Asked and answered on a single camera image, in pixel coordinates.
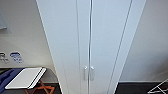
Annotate orange frame stand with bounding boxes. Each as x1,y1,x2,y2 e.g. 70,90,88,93
33,79,54,94

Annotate silver door handle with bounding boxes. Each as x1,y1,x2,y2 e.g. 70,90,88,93
89,65,95,81
83,65,89,81

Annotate white wardrobe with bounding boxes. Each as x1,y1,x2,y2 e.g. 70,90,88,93
35,0,148,94

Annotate white flat board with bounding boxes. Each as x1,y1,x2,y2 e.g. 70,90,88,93
4,67,48,90

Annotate blue and white wall sign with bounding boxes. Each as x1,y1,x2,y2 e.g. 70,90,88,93
9,51,24,64

